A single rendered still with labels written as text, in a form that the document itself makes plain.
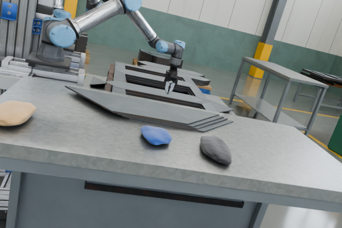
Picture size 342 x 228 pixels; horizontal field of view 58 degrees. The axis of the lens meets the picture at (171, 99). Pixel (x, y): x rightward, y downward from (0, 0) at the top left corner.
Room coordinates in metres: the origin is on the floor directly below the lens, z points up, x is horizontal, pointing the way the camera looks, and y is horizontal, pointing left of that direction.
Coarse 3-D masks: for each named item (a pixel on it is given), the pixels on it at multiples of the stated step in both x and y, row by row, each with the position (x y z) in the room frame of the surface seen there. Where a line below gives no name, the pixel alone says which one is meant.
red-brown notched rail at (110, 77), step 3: (111, 66) 2.82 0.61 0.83; (114, 66) 2.84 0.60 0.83; (111, 69) 2.70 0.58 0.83; (108, 72) 2.56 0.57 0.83; (111, 72) 2.59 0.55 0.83; (108, 75) 2.46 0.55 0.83; (111, 75) 2.49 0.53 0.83; (108, 78) 2.37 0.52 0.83; (111, 78) 2.39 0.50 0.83; (108, 84) 2.20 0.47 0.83; (108, 87) 2.14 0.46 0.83; (105, 90) 2.05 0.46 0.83; (108, 90) 2.06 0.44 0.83
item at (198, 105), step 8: (144, 72) 2.85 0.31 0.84; (152, 72) 2.87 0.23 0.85; (128, 80) 2.48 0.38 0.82; (136, 80) 2.50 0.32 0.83; (144, 80) 2.52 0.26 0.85; (152, 80) 2.54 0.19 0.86; (184, 80) 2.83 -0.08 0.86; (168, 88) 2.56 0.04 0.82; (176, 88) 2.58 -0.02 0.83; (184, 88) 2.59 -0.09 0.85; (136, 96) 2.06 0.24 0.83; (144, 96) 2.08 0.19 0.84; (152, 96) 2.10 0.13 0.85; (160, 96) 2.11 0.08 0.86; (184, 104) 2.14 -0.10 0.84; (192, 104) 2.16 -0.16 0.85; (200, 104) 2.17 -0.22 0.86
